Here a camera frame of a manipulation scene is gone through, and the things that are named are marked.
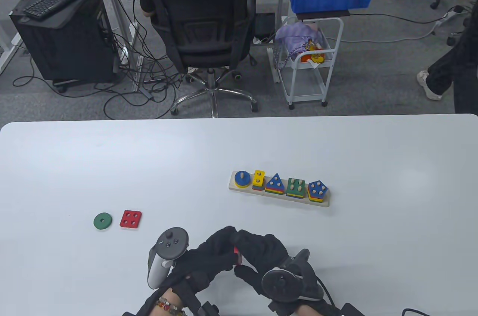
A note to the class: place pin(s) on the red square block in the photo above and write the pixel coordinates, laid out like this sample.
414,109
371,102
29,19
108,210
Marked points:
130,219

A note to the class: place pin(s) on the black box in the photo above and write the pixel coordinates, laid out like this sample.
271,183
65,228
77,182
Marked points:
265,24

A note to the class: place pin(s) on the yellow pentagon block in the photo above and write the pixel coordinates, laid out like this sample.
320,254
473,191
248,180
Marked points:
316,200

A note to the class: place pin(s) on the black computer tower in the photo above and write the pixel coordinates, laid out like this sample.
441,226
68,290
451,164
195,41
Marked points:
67,47

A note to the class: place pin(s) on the black white hand controller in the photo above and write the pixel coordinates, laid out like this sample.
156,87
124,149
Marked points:
280,286
171,243

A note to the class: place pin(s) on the white power strip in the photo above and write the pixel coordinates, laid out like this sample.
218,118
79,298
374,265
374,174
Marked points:
446,17
124,55

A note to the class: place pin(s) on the yellow square block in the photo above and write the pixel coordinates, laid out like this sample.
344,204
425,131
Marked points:
295,194

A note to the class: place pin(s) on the person's right forearm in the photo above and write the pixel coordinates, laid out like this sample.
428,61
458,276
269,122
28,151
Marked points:
310,310

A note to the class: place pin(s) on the blue triangle block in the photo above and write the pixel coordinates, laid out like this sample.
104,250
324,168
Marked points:
269,186

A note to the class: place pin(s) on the blue square block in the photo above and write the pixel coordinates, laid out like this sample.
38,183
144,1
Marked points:
295,197

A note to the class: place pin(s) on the green square block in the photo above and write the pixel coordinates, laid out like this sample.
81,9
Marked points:
295,185

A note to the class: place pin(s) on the person's left forearm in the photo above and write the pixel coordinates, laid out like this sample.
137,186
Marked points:
149,308

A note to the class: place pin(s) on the red pentagon block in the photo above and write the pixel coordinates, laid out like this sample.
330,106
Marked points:
316,197

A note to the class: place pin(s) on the wooden post board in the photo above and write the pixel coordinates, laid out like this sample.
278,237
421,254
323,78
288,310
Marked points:
231,185

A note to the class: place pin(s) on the blue pentagon block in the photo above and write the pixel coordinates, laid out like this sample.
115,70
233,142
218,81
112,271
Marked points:
318,189

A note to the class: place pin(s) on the yellow rectangle block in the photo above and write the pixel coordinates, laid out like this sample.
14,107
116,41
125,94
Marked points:
262,177

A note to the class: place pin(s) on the person's left hand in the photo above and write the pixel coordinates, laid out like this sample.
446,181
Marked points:
209,260

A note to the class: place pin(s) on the person's right hand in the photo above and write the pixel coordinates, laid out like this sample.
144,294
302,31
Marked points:
265,252

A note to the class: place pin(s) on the yellow triangle block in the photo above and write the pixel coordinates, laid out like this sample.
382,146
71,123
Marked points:
276,191

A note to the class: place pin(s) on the black chair base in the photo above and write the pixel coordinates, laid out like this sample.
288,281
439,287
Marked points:
451,41

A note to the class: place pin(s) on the red triangle block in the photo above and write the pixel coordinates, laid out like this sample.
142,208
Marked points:
274,189

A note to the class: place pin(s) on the white rolling cart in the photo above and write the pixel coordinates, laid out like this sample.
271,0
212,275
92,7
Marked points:
306,98

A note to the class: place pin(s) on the green triangle block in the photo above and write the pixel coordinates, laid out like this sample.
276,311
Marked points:
280,194

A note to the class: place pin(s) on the black mesh office chair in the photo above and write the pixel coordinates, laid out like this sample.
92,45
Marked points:
201,21

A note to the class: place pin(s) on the orange plush toy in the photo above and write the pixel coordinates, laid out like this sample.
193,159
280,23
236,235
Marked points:
312,57

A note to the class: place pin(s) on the white desk frame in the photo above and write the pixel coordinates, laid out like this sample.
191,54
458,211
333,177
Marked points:
9,50
119,13

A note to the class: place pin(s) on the black glove wrist module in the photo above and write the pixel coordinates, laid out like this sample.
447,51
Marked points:
209,310

